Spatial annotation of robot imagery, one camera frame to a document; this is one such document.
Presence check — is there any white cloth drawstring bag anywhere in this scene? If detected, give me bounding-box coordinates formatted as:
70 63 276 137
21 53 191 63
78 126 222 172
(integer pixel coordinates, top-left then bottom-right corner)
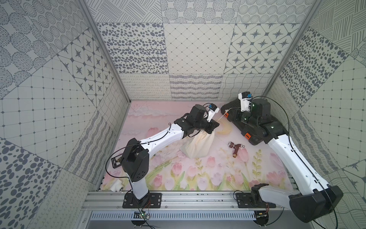
180 130 215 159

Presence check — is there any dark red garden hose nozzle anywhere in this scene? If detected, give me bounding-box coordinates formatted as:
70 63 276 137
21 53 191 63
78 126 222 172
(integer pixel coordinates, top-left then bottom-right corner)
228 142 245 158

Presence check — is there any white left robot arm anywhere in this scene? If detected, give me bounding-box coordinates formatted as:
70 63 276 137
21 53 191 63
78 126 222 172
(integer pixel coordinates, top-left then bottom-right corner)
118 104 219 205

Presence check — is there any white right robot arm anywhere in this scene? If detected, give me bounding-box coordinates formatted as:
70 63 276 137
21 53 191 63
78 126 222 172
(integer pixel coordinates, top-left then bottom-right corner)
221 98 344 223

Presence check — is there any black plastic tool case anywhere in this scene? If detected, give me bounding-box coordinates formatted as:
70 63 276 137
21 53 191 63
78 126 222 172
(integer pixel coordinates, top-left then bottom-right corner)
224 98 287 145

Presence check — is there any white pipe fitting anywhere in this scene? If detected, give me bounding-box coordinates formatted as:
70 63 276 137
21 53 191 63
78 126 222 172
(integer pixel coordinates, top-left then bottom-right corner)
110 180 124 192

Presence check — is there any green circuit board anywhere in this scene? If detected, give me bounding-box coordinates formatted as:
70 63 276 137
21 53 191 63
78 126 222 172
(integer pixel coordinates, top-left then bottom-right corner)
140 211 150 220

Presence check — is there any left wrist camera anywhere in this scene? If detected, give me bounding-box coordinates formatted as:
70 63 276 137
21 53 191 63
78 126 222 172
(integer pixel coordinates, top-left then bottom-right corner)
207 104 220 122

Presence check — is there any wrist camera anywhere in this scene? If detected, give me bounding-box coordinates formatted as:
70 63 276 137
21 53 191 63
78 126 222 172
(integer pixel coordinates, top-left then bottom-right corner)
238 92 252 112
207 104 220 122

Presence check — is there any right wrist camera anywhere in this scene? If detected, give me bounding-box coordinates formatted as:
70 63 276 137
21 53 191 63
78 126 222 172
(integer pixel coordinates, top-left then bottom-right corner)
238 92 252 112

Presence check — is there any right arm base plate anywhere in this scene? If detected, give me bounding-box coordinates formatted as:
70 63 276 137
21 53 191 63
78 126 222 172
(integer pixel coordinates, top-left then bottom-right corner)
234 192 276 209

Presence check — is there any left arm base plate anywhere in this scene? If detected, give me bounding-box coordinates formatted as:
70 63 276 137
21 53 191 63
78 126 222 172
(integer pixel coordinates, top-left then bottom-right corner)
123 192 162 210

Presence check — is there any aluminium front rail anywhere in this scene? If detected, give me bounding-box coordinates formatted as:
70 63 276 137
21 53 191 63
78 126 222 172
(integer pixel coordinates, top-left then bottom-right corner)
81 190 295 212

